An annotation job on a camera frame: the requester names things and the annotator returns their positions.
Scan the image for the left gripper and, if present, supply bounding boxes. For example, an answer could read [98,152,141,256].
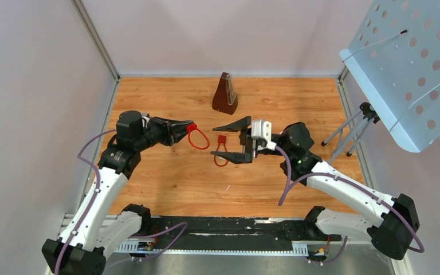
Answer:
[134,116,193,151]

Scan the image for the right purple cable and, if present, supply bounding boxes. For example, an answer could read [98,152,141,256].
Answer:
[274,146,425,254]

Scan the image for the brown wooden metronome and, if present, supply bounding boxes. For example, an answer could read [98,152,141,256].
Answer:
[212,72,238,115]

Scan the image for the red cable lock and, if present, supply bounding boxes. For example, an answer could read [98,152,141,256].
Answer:
[186,123,210,150]
[214,135,229,167]

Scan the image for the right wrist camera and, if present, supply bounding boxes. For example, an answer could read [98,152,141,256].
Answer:
[251,119,276,151]

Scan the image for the white cable duct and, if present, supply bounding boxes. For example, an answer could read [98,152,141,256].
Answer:
[113,239,310,257]

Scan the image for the purple cable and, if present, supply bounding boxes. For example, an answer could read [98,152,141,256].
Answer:
[54,129,118,275]
[274,146,425,254]

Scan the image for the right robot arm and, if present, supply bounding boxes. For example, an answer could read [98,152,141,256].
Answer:
[213,116,425,260]

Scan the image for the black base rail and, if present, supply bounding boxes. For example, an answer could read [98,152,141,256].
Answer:
[115,215,342,252]

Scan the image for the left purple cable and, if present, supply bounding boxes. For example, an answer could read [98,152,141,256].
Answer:
[54,129,118,275]

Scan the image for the blue perforated metal stand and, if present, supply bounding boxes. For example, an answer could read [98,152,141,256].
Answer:
[339,1,440,153]

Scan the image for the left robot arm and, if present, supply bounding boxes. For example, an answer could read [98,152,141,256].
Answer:
[42,111,195,274]

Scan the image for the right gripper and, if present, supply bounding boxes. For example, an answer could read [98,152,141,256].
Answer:
[210,117,292,164]

